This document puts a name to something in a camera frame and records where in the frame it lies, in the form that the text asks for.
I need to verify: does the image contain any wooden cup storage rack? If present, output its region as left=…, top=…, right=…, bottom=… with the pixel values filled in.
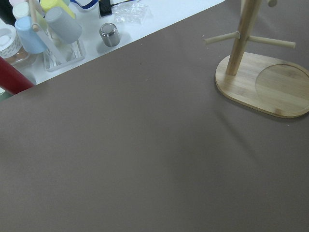
left=204, top=0, right=309, bottom=118

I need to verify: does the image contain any light blue plastic cup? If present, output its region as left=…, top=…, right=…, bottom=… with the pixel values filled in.
left=14, top=16, right=47, bottom=54

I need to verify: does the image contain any clear plastic bag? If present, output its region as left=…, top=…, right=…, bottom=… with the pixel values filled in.
left=112, top=1, right=152, bottom=24

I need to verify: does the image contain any grey plastic cup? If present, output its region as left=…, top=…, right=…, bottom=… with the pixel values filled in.
left=45, top=7, right=82, bottom=44

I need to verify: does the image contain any white tape roll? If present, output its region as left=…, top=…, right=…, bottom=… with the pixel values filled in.
left=0, top=24, right=24, bottom=64

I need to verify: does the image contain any yellow plastic cup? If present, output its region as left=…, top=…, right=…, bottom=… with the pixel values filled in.
left=40, top=0, right=76, bottom=20

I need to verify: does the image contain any small black square device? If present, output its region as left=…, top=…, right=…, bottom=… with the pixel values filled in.
left=98, top=0, right=112, bottom=17

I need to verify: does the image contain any small steel cup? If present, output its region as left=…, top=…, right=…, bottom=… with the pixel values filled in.
left=99, top=23, right=121, bottom=47

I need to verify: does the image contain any red cylinder bottle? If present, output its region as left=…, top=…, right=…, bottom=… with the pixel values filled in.
left=0, top=58, right=34, bottom=95

